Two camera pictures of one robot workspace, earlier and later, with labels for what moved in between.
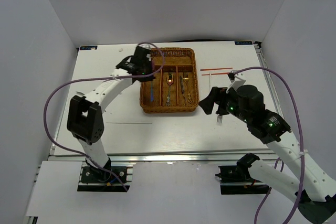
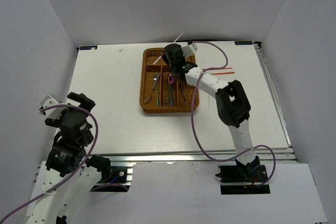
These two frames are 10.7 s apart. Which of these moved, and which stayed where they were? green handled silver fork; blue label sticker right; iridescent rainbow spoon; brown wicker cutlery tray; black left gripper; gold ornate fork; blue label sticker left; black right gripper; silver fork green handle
Moved: iridescent rainbow spoon; green handled silver fork; silver fork green handle; black left gripper; black right gripper
Stayed: brown wicker cutlery tray; blue label sticker left; gold ornate fork; blue label sticker right
